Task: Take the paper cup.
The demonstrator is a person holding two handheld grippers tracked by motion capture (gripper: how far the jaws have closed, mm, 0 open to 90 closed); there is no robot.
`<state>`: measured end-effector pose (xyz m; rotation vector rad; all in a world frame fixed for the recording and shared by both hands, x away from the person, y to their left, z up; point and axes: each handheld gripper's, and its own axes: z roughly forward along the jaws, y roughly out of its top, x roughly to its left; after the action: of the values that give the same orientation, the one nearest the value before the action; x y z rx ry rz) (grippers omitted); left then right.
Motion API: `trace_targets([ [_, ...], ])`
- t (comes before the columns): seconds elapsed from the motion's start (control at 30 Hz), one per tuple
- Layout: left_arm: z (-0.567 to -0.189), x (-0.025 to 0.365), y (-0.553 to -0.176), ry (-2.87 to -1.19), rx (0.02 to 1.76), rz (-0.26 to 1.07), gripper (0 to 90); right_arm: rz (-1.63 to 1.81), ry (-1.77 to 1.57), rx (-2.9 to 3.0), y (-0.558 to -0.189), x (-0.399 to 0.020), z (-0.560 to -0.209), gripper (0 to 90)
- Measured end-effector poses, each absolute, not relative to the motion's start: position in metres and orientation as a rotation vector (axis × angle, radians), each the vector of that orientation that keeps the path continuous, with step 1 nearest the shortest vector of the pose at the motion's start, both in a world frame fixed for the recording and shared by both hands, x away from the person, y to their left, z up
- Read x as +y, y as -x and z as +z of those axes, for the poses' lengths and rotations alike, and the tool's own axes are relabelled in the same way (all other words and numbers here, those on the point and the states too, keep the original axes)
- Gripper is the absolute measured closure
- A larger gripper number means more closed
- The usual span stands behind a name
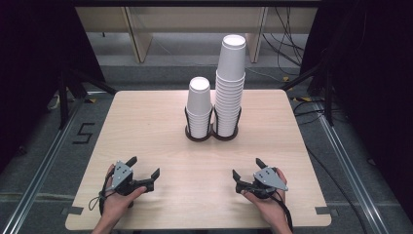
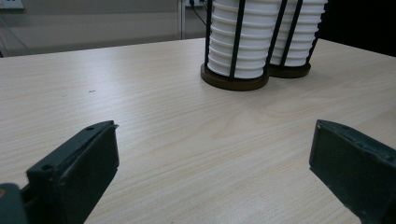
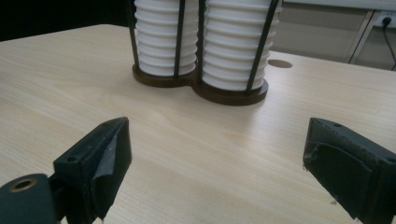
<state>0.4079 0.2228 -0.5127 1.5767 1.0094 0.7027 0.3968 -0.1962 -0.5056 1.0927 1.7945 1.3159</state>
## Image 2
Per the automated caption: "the black rod cup holder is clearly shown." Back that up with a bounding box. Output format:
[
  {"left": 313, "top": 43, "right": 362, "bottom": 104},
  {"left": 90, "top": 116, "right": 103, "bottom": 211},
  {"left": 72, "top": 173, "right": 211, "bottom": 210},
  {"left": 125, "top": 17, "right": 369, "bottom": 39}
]
[{"left": 200, "top": 0, "right": 320, "bottom": 91}]

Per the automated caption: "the stack of white paper cups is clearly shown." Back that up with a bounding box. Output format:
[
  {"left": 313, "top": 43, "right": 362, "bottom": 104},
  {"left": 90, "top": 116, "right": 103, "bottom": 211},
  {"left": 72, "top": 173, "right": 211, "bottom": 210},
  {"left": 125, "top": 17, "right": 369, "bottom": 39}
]
[
  {"left": 207, "top": 0, "right": 283, "bottom": 79},
  {"left": 270, "top": 0, "right": 329, "bottom": 67}
]

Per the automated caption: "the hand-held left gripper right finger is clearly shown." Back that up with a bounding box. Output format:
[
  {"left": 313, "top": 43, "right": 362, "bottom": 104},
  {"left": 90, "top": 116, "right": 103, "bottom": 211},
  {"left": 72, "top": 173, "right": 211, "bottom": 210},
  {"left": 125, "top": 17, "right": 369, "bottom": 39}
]
[{"left": 308, "top": 119, "right": 396, "bottom": 224}]

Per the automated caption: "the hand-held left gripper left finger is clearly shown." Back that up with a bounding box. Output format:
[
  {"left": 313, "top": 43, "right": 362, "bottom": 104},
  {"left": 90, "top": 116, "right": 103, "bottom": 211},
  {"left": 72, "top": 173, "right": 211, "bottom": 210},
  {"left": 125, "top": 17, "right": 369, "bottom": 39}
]
[{"left": 21, "top": 119, "right": 120, "bottom": 224}]

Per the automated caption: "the black cable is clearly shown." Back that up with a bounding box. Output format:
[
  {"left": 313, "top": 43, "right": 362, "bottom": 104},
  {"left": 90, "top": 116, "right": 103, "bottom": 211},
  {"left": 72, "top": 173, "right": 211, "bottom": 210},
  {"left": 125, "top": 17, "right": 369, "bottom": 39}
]
[{"left": 189, "top": 0, "right": 208, "bottom": 27}]

